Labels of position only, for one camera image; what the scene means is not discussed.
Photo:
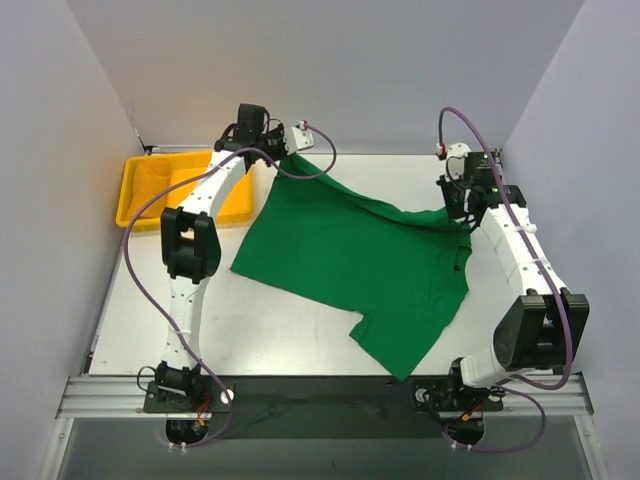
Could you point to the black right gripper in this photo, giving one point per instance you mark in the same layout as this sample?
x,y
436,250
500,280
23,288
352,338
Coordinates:
x,y
451,195

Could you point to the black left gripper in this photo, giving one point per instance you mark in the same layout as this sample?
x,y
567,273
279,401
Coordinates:
x,y
278,145

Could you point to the green t-shirt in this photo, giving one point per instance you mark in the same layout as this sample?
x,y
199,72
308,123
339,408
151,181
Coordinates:
x,y
403,271

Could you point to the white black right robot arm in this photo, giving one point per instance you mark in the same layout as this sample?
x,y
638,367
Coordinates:
x,y
482,370

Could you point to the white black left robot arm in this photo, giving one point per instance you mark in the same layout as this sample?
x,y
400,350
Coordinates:
x,y
191,250

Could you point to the rolled yellow t-shirt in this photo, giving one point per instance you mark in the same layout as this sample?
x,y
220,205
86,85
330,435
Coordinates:
x,y
151,177

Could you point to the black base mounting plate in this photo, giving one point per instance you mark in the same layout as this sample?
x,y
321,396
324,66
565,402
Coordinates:
x,y
320,408

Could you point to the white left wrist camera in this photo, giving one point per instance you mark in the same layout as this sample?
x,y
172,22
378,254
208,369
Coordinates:
x,y
298,137

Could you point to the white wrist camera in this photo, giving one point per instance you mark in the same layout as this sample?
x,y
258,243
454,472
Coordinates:
x,y
465,168
298,137

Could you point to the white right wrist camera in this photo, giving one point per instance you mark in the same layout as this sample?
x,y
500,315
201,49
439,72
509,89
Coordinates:
x,y
465,168

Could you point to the aluminium right side rail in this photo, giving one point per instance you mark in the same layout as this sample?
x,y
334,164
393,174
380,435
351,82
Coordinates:
x,y
500,165

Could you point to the aluminium front frame rail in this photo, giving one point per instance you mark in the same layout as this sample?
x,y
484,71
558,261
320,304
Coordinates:
x,y
121,397

